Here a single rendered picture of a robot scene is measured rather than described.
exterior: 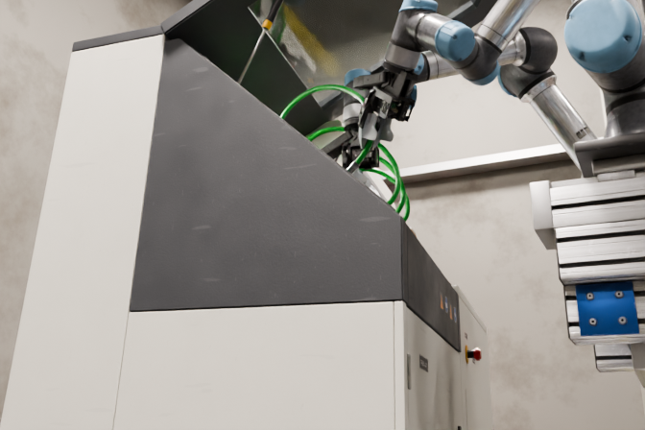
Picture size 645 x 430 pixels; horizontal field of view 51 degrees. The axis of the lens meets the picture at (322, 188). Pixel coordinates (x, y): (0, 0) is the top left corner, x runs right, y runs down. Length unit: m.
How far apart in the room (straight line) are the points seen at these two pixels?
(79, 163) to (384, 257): 0.79
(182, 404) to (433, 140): 3.93
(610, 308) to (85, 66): 1.32
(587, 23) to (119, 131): 1.03
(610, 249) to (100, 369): 1.00
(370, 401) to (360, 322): 0.14
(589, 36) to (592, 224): 0.31
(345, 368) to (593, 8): 0.75
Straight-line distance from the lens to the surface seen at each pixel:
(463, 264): 4.67
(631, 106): 1.30
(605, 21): 1.22
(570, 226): 1.22
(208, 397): 1.34
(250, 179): 1.41
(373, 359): 1.22
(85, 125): 1.72
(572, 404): 4.42
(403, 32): 1.49
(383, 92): 1.51
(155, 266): 1.45
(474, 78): 1.54
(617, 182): 1.24
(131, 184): 1.56
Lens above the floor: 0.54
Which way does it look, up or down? 21 degrees up
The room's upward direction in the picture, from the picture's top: 2 degrees clockwise
